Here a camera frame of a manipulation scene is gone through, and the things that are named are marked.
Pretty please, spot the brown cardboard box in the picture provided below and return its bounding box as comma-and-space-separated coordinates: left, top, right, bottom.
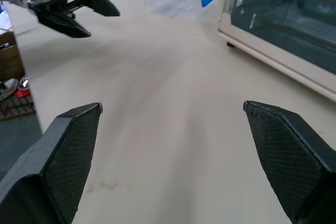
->
0, 31, 26, 82

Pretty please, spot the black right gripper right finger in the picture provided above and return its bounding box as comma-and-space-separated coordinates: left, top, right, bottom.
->
243, 100, 336, 224

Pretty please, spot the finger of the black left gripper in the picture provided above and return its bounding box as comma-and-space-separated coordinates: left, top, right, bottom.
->
67, 0, 121, 17
36, 9, 92, 38

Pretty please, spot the silver metal bowl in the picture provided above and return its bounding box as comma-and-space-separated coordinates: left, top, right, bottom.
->
17, 74, 31, 91

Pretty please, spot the grey round dish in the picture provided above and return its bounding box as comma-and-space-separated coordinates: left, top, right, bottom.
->
0, 78, 19, 101

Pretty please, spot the brown wooden slatted rack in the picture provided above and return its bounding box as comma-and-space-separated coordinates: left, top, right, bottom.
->
0, 94, 35, 122

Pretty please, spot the small red object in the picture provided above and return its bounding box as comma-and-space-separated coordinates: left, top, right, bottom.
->
15, 88, 32, 99

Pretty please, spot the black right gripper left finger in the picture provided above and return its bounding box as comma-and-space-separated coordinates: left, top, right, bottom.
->
0, 102, 103, 224

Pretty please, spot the cream toaster oven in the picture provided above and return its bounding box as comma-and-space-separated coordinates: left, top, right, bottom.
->
217, 0, 336, 103

